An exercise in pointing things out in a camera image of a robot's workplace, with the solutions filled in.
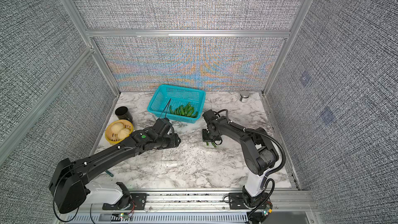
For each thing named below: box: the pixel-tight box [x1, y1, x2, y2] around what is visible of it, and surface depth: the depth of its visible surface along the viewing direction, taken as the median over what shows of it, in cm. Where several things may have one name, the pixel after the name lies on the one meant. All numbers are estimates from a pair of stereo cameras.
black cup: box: [115, 106, 134, 122], surface depth 99 cm
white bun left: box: [110, 121, 124, 135], surface depth 96 cm
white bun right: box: [117, 128, 131, 140], surface depth 92 cm
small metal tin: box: [239, 90, 250, 103], surface depth 115 cm
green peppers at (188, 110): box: [169, 102, 199, 118], surface depth 108 cm
